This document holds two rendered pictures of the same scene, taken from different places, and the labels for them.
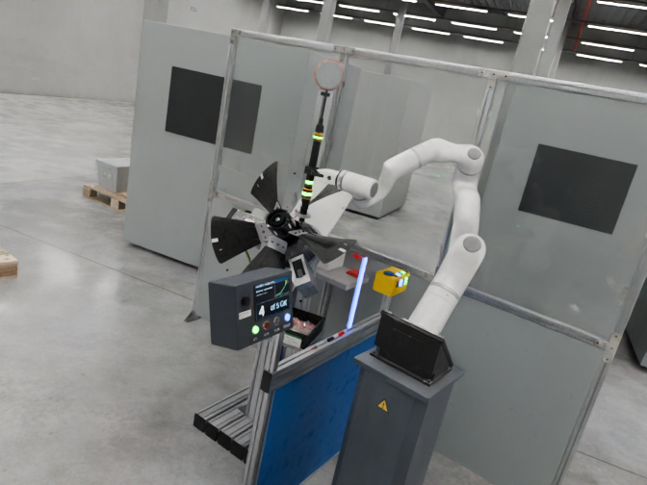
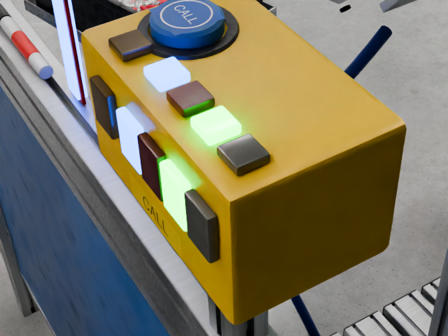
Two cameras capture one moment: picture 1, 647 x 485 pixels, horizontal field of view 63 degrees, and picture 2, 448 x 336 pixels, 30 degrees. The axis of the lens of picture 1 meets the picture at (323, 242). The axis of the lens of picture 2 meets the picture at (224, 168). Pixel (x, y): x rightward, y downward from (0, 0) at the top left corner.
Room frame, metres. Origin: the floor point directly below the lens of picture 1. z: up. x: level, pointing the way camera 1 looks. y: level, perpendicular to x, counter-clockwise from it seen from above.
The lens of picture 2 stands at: (2.48, -0.65, 1.32)
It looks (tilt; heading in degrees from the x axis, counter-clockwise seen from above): 42 degrees down; 119
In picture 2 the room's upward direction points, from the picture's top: 2 degrees counter-clockwise
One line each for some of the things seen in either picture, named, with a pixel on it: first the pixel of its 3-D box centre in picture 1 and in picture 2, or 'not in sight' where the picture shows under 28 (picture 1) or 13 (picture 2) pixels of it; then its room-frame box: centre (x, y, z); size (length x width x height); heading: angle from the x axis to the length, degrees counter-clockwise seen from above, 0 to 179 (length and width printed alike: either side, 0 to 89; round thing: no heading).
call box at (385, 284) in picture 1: (391, 282); (233, 147); (2.32, -0.35, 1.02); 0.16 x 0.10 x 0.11; 148
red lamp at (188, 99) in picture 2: not in sight; (190, 99); (2.31, -0.38, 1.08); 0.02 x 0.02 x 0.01; 58
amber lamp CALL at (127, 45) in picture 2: not in sight; (130, 45); (2.26, -0.35, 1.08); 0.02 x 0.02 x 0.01; 58
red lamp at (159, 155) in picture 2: not in sight; (153, 167); (2.30, -0.40, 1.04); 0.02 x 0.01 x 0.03; 148
